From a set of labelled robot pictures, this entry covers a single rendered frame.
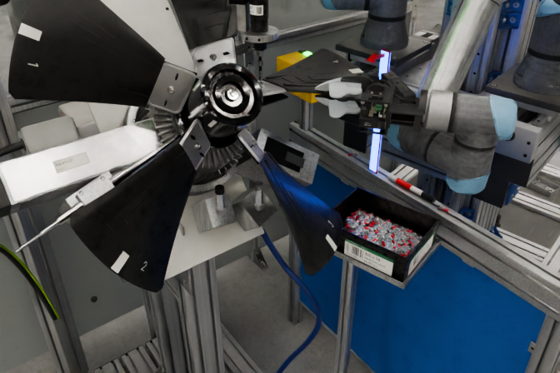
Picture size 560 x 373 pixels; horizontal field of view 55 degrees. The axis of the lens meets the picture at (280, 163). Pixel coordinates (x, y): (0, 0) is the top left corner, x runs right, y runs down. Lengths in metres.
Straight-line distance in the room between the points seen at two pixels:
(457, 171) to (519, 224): 1.43
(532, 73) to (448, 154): 0.54
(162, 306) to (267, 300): 0.65
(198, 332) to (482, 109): 0.91
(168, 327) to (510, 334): 0.97
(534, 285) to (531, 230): 1.24
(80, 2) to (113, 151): 0.27
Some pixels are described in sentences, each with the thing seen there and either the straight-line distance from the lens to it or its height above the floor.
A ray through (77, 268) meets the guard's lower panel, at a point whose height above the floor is 0.35.
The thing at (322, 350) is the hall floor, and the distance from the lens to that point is 2.08.
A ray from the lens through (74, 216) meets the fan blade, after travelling 0.84.
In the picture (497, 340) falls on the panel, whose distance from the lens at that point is 1.40.
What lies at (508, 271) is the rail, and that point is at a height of 0.83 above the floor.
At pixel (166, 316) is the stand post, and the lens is 1.71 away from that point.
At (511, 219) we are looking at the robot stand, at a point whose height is 0.21.
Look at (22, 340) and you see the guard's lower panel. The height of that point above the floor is 0.16.
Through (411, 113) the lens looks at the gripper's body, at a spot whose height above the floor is 1.19.
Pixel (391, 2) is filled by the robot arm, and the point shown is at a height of 1.18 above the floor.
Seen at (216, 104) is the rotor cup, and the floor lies 1.21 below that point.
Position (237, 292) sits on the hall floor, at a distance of 2.27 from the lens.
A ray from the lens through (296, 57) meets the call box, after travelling 1.54.
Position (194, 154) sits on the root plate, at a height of 1.12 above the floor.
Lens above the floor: 1.62
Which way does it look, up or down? 32 degrees down
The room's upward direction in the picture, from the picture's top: straight up
